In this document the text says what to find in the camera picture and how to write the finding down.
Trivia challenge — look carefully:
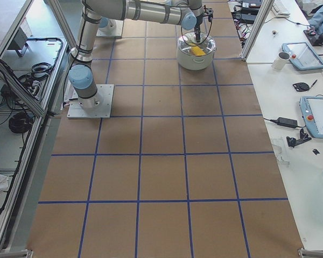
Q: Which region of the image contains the pale green steel pot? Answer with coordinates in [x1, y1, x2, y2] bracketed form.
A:
[177, 42, 215, 70]

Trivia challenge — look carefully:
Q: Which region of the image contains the right side near pendant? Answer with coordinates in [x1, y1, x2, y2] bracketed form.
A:
[299, 96, 323, 139]

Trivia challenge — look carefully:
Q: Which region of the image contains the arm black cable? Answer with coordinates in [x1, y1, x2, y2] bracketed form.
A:
[180, 6, 214, 46]

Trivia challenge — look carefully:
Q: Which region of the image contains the right side power adapter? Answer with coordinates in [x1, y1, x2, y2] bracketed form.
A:
[277, 117, 298, 128]

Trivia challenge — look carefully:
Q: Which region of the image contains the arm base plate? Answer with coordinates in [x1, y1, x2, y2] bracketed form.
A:
[96, 17, 124, 39]
[67, 84, 114, 119]

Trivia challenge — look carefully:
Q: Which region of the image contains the right side far pendant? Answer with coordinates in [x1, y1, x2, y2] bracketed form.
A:
[282, 42, 323, 70]

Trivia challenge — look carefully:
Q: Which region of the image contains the yellow corn cob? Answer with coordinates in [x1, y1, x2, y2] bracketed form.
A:
[191, 46, 206, 56]

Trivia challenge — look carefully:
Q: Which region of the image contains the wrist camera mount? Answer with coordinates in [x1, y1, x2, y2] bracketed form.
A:
[202, 6, 214, 23]

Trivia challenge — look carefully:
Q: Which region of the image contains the right side white mug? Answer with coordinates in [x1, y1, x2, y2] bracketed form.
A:
[271, 51, 290, 70]

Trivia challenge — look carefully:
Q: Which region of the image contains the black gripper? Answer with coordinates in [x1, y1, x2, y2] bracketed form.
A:
[194, 18, 202, 44]

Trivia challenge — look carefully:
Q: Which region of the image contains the glass pot lid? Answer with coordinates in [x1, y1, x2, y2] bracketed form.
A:
[178, 32, 216, 56]

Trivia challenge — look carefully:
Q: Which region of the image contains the pendant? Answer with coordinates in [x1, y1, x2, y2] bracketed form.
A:
[282, 42, 323, 70]
[299, 96, 323, 139]

